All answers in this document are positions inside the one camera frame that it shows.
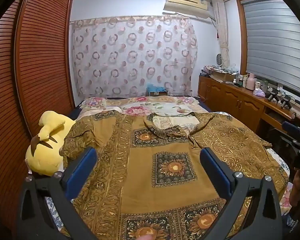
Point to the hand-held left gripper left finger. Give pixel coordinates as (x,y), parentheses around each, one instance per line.
(81,173)

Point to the person's right hand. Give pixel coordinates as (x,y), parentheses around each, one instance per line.
(297,190)

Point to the beige tied window curtain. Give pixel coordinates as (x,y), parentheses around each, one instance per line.
(222,35)

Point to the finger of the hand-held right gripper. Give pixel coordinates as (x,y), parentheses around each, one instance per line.
(292,130)

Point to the wooden sideboard cabinet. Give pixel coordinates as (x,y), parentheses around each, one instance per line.
(230,100)

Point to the brown sunflower print shirt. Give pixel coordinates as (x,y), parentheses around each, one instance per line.
(145,192)

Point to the blue plastic bag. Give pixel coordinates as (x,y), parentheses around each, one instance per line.
(156,87)

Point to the pink floral blanket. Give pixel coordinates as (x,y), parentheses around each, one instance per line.
(140,106)

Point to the yellow plush toy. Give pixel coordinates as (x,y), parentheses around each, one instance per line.
(50,140)

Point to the blue floral bedspread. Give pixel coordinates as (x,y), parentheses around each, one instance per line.
(277,160)

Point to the cardboard box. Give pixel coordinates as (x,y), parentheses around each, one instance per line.
(222,76)

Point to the grey window blind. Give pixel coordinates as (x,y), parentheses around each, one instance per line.
(272,42)

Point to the wooden headboard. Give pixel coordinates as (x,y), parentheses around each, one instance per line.
(40,55)

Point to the pink thermos jug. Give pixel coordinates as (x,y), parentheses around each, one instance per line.
(251,82)

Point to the wall air conditioner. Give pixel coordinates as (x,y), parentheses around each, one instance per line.
(187,2)

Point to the purple cloth bundle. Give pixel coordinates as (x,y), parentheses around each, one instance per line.
(259,93)

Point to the small oval fan heater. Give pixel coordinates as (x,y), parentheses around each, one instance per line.
(218,58)

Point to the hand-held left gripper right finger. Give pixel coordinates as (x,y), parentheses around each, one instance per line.
(216,172)

